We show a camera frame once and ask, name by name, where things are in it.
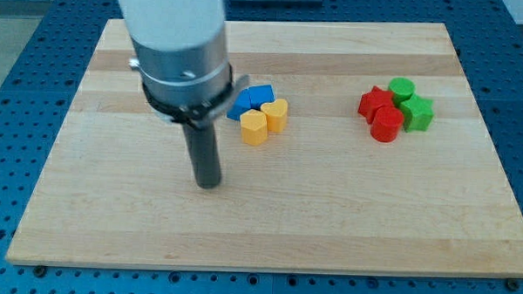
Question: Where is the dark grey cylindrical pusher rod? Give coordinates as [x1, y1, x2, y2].
[183, 124, 221, 189]

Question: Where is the red cylinder block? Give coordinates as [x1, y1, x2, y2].
[370, 106, 404, 143]

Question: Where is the wooden board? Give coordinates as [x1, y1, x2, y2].
[6, 19, 523, 278]

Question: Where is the blue block left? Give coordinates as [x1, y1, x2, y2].
[226, 89, 252, 121]

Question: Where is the red star block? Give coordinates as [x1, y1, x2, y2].
[357, 85, 394, 125]

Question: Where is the blue cube block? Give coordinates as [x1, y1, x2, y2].
[248, 85, 275, 110]

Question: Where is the green cylinder block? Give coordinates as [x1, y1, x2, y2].
[388, 77, 416, 106]

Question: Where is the yellow heart block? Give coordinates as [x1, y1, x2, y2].
[260, 99, 289, 133]

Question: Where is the green star block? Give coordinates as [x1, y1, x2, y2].
[399, 95, 434, 132]

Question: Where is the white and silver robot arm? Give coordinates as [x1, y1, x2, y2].
[118, 0, 249, 188]

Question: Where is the yellow hexagon block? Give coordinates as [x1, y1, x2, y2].
[240, 109, 268, 146]

